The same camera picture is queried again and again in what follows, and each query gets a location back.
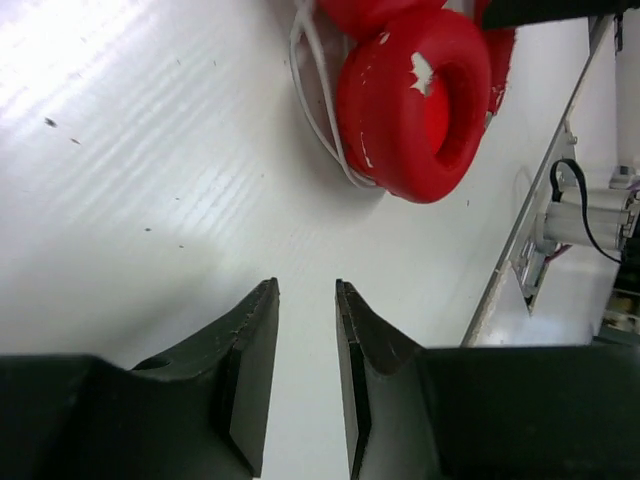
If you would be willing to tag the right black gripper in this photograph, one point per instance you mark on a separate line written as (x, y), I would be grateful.
(501, 14)

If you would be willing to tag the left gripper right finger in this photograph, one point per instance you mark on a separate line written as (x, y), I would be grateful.
(566, 412)

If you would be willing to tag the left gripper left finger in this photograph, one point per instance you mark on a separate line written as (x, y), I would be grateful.
(198, 410)

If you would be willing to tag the red headphones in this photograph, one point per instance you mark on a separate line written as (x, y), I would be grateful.
(417, 91)

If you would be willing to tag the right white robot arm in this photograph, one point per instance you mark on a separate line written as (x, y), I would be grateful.
(585, 220)

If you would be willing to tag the aluminium table edge rail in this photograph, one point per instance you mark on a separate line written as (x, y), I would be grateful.
(550, 286)

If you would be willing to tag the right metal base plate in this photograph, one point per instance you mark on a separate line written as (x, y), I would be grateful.
(530, 267)

